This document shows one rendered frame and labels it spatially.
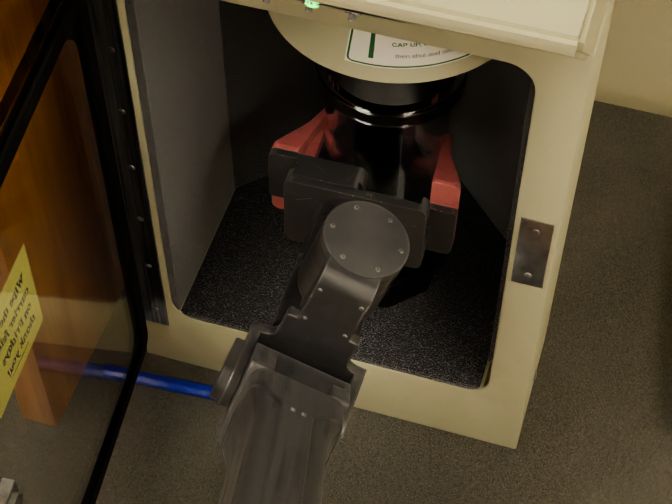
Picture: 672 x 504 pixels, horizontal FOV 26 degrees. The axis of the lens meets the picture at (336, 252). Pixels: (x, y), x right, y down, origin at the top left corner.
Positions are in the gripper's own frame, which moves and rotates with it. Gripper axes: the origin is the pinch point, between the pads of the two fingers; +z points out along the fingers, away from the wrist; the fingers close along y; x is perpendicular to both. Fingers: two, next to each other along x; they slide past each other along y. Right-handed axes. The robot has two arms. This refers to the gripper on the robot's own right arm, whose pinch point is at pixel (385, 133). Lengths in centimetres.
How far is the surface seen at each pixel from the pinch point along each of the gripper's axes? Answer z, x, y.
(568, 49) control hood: -22.4, -33.2, -12.8
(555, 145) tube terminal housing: -10.5, -14.0, -12.7
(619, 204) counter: 17.8, 22.3, -18.6
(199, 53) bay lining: -0.7, -4.9, 14.0
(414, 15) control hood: -22.3, -33.2, -5.5
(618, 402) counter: -3.1, 22.7, -21.9
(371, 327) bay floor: -6.6, 15.5, -1.3
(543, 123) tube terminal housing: -10.6, -15.7, -11.8
